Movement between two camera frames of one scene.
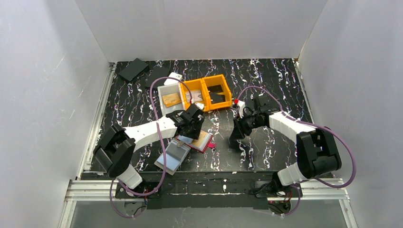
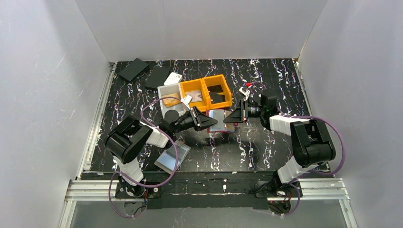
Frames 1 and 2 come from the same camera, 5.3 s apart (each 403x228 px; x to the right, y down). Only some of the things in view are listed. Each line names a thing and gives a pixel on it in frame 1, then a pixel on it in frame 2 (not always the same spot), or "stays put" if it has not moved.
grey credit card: x=216 y=98 stays put
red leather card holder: x=201 y=144 → x=219 y=115
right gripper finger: x=237 y=133 → x=235 y=116
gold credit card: x=171 y=99 stays put
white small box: x=169 y=81 stays put
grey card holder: x=175 y=152 stays put
